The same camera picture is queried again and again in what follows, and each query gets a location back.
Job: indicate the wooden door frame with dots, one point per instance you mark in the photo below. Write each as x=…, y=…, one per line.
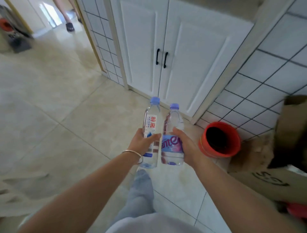
x=90, y=36

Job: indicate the white cabinet door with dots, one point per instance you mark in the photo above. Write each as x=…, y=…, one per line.
x=199, y=64
x=141, y=45

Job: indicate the water bottle with pink label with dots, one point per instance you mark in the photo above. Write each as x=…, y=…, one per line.
x=173, y=141

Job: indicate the person's right hand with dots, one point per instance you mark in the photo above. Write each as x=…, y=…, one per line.
x=189, y=146

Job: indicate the thin metal bangle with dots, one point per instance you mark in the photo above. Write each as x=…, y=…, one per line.
x=134, y=154

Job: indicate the brown cardboard box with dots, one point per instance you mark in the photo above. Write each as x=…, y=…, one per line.
x=275, y=153

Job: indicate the person's left forearm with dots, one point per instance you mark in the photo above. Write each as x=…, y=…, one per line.
x=79, y=196

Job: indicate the water bottle with white label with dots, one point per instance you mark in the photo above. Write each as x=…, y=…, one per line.
x=151, y=130

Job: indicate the red object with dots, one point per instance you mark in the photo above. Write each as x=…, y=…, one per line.
x=297, y=210

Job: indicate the person's right forearm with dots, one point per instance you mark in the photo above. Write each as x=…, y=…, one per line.
x=242, y=199

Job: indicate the red plastic bucket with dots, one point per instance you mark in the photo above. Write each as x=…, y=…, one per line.
x=219, y=140

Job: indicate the grey machine with red part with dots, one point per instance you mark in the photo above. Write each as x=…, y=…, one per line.
x=13, y=30

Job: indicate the person's left thumb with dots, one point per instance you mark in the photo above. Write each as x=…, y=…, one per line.
x=153, y=138

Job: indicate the person's white shirt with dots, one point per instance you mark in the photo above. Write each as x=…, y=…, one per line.
x=153, y=224

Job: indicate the person's jeans leg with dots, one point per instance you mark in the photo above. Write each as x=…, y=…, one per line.
x=138, y=194

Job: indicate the person's right thumb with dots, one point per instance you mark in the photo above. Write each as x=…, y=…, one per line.
x=178, y=133

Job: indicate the person's left hand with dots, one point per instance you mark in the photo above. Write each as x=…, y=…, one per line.
x=140, y=143

